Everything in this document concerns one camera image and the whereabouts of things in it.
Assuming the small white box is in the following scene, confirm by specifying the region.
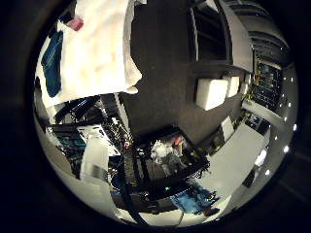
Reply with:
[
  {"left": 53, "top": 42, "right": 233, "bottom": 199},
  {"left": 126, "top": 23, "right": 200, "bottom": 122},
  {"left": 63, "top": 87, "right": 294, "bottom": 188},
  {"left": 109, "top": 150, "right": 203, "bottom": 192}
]
[{"left": 223, "top": 75, "right": 241, "bottom": 99}]

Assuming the large white box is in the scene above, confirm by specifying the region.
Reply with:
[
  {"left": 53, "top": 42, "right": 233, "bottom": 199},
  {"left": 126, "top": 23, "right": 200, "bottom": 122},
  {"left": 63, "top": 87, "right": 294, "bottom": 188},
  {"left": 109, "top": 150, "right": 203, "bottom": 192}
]
[{"left": 194, "top": 77, "right": 229, "bottom": 112}]

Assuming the blue cloth with striped edge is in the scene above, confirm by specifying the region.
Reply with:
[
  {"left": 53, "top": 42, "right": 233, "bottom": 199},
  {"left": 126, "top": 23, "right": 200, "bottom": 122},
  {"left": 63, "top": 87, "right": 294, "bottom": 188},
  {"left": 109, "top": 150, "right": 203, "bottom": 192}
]
[{"left": 40, "top": 30, "right": 65, "bottom": 99}]

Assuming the black frame cart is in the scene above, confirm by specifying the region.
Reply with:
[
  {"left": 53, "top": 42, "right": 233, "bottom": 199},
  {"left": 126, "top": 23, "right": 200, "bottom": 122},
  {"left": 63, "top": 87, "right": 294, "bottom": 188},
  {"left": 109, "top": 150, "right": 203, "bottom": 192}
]
[{"left": 131, "top": 128, "right": 212, "bottom": 196}]

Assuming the dark equipment rack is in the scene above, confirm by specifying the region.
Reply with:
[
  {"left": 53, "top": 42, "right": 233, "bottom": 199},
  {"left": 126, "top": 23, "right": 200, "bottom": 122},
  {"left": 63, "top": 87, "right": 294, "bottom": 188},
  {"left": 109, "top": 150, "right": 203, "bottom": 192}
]
[{"left": 251, "top": 57, "right": 285, "bottom": 113}]

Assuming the computer monitor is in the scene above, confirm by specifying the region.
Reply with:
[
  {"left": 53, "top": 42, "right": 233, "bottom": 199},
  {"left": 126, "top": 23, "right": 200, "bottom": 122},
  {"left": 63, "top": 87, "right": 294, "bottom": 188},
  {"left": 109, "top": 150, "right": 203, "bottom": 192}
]
[{"left": 54, "top": 130, "right": 87, "bottom": 153}]

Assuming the black cable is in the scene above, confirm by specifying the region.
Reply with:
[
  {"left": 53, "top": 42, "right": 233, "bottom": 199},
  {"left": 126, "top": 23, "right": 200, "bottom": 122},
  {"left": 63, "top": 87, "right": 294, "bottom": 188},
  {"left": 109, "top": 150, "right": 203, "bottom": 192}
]
[{"left": 118, "top": 151, "right": 150, "bottom": 226}]

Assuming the clear plastic packaging bag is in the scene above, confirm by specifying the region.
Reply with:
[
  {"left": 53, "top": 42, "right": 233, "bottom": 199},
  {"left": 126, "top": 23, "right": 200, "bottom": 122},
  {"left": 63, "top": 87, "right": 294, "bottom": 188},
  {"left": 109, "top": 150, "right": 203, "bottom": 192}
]
[{"left": 66, "top": 16, "right": 86, "bottom": 32}]

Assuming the person in blue jeans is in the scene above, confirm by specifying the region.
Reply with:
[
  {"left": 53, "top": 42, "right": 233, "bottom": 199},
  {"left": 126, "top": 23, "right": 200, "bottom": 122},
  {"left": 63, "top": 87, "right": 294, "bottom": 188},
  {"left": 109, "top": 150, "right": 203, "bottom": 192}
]
[{"left": 169, "top": 183, "right": 222, "bottom": 217}]

